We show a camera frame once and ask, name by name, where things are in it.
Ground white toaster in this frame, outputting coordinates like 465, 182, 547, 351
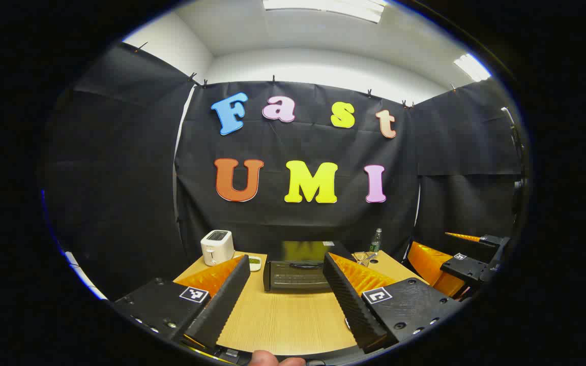
200, 229, 236, 267

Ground black backdrop cloth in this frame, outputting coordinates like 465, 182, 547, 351
43, 43, 525, 301

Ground black electric oven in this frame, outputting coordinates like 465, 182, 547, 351
263, 240, 356, 292

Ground ceiling light panel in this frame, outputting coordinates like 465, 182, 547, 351
262, 0, 388, 24
453, 53, 492, 82

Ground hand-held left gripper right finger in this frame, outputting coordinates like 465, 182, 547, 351
323, 253, 464, 354

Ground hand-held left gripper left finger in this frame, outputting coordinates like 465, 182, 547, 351
114, 254, 251, 351

